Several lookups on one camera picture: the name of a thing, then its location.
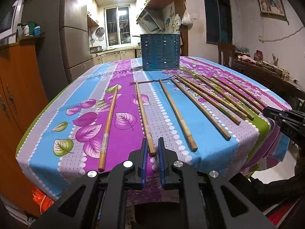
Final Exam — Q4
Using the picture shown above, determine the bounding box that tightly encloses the bamboo chopstick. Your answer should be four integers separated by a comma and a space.
212, 75, 264, 110
98, 85, 118, 172
159, 79, 198, 152
199, 75, 263, 115
225, 77, 267, 108
136, 81, 156, 157
188, 75, 254, 120
177, 73, 249, 121
175, 75, 242, 126
171, 78, 231, 141

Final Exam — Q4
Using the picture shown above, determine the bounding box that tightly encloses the round dark wooden table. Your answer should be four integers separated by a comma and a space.
232, 60, 304, 112

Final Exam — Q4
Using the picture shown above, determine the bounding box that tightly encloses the floral purple blue tablecloth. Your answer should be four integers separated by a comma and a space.
16, 57, 290, 199

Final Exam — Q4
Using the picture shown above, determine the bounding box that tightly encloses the red lidded glass jar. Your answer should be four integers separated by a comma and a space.
254, 50, 264, 61

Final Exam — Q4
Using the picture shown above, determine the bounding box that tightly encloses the blue perforated utensil holder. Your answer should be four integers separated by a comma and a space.
140, 33, 180, 71

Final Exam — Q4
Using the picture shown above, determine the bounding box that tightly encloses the dark wooden chair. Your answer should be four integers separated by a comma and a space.
218, 42, 236, 68

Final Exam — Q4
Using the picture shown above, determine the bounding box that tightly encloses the steel range hood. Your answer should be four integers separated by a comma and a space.
136, 9, 164, 33

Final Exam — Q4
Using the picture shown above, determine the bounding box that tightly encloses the hanging white plastic bag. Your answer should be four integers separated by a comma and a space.
181, 9, 193, 26

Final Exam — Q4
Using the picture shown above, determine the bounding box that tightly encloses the dark window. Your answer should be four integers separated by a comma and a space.
204, 0, 233, 44

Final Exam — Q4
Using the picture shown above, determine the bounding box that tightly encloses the orange wooden cabinet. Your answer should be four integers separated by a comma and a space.
1, 37, 48, 216

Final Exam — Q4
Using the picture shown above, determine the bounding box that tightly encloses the small white blue bottle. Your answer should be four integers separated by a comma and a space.
33, 26, 41, 36

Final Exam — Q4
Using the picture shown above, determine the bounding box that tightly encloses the silver brown refrigerator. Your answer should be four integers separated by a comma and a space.
21, 0, 94, 100

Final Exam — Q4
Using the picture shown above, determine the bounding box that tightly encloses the green bottle on cabinet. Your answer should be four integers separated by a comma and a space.
27, 21, 37, 36

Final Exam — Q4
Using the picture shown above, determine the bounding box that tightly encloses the white microwave oven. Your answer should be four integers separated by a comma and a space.
0, 0, 23, 46

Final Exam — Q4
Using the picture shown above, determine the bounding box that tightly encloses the framed wall picture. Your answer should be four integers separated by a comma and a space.
258, 0, 286, 18

